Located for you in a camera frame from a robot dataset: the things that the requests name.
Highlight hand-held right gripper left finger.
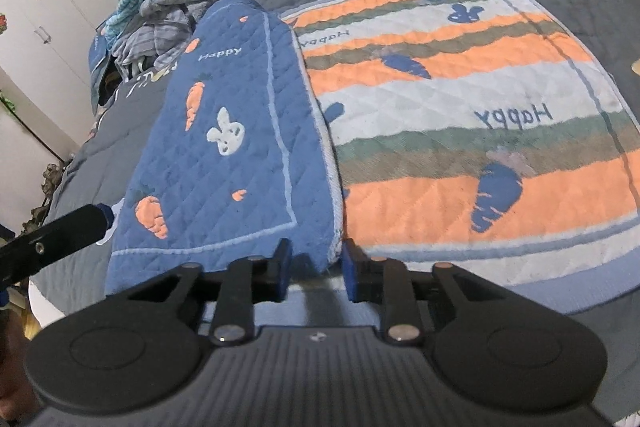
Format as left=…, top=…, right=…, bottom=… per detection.
left=127, top=239, right=294, bottom=348

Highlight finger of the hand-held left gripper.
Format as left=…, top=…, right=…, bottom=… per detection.
left=0, top=203, right=114, bottom=288

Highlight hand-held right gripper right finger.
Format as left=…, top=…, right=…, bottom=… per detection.
left=341, top=239, right=507, bottom=348

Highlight blue striped carrot print blanket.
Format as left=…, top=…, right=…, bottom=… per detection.
left=104, top=0, right=640, bottom=316

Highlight grey striped crumpled clothes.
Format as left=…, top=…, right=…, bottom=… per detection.
left=111, top=0, right=232, bottom=72

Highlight camouflage cloth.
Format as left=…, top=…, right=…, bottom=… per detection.
left=20, top=161, right=68, bottom=235

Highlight white wardrobe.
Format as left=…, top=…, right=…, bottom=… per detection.
left=0, top=0, right=132, bottom=160

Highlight teal knitted garment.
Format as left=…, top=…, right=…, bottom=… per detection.
left=102, top=0, right=163, bottom=42

